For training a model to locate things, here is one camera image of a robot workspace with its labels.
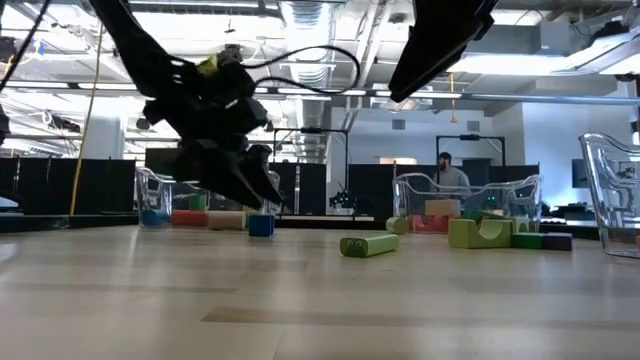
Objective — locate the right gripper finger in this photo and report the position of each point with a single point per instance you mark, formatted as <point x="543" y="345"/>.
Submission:
<point x="430" y="60"/>

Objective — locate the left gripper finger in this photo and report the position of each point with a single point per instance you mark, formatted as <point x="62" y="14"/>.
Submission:
<point x="220" y="172"/>
<point x="265" y="175"/>

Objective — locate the coral cylinder block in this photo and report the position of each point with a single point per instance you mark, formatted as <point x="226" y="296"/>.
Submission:
<point x="189" y="218"/>

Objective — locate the blue cylinder block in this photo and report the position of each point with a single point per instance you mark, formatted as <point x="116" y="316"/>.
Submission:
<point x="155" y="218"/>

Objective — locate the light green bar block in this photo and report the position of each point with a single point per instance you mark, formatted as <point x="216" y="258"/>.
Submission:
<point x="370" y="245"/>

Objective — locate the green arch block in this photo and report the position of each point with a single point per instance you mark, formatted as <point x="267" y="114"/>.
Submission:
<point x="480" y="215"/>

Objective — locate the coral rectangular block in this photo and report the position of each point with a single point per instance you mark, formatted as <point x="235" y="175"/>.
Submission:
<point x="430" y="224"/>

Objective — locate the clear plastic bin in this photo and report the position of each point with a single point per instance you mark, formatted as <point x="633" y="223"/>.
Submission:
<point x="600" y="200"/>
<point x="530" y="200"/>
<point x="150" y="190"/>

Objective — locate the long led light bar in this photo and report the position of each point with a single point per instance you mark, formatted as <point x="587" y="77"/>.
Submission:
<point x="500" y="97"/>

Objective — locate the black robot device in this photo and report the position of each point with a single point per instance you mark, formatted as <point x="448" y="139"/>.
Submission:
<point x="342" y="200"/>

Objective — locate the person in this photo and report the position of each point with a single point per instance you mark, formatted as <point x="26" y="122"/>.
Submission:
<point x="452" y="177"/>
<point x="626" y="172"/>

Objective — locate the black partition screen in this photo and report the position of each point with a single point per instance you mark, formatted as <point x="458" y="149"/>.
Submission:
<point x="50" y="185"/>

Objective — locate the light green rectangular block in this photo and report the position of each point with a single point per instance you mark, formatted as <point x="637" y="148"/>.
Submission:
<point x="480" y="234"/>

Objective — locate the light green small block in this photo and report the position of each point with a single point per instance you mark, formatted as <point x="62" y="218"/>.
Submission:
<point x="520" y="224"/>

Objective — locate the black gantry frame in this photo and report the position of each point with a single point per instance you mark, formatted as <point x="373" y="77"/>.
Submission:
<point x="310" y="130"/>
<point x="470" y="136"/>

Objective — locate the grey rectangular air duct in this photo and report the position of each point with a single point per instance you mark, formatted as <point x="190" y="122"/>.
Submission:
<point x="515" y="40"/>

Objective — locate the black aluminium table frame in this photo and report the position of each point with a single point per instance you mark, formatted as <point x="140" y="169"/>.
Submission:
<point x="325" y="226"/>

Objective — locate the silver round air duct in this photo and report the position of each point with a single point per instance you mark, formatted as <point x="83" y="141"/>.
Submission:
<point x="306" y="20"/>

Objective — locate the dark wall screen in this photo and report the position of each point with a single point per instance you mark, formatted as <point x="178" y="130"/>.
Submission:
<point x="579" y="172"/>

